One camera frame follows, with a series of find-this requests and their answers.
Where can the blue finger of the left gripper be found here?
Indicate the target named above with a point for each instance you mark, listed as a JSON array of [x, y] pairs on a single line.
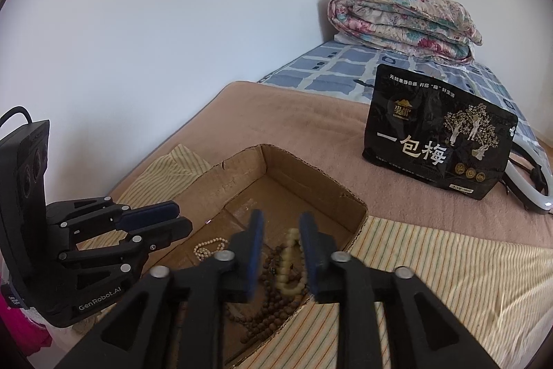
[[163, 234], [147, 216]]

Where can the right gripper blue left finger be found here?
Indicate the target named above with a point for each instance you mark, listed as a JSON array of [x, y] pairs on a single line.
[[175, 317]]

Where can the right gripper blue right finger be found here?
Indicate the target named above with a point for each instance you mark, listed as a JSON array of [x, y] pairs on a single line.
[[422, 332]]

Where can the pink sleeve forearm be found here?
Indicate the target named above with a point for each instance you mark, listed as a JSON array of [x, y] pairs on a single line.
[[28, 336]]

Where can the cardboard box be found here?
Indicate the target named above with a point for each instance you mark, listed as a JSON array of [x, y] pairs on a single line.
[[280, 185]]

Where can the striped yellow blanket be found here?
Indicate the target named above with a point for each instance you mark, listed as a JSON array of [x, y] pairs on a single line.
[[500, 291]]

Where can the brown bed blanket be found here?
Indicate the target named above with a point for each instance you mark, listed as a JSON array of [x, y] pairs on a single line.
[[328, 133]]

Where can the black snack bag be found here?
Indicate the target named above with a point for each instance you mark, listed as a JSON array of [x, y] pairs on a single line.
[[437, 133]]

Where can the blue checkered bedsheet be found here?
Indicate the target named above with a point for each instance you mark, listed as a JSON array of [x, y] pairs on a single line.
[[348, 72]]

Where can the folded floral quilt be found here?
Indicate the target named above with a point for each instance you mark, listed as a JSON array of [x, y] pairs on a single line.
[[440, 30]]

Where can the white ring light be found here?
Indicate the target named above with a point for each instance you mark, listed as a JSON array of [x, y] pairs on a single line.
[[528, 177]]

